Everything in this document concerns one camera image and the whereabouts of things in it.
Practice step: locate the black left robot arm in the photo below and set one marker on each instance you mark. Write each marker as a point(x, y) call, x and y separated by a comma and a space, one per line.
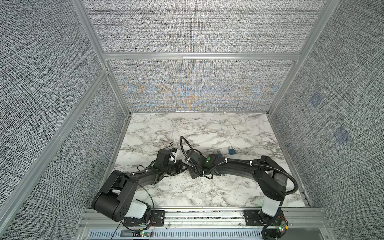
point(115, 199)

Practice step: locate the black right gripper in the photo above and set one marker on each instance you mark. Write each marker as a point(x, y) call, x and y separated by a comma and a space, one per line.
point(192, 175)

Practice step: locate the blue padlock with key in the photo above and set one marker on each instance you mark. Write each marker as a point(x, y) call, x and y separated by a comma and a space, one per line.
point(231, 150)

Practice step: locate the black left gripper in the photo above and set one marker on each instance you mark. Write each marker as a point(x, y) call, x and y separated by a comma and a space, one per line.
point(178, 163)

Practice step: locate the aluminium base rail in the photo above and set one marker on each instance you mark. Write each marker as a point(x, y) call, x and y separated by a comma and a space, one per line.
point(236, 217)

